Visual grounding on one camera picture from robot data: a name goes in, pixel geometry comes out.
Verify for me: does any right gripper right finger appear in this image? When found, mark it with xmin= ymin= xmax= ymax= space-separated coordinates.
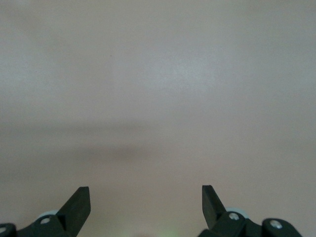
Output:
xmin=198 ymin=184 xmax=303 ymax=237

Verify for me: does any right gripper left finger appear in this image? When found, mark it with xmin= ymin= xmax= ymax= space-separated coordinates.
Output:
xmin=0 ymin=186 xmax=92 ymax=237

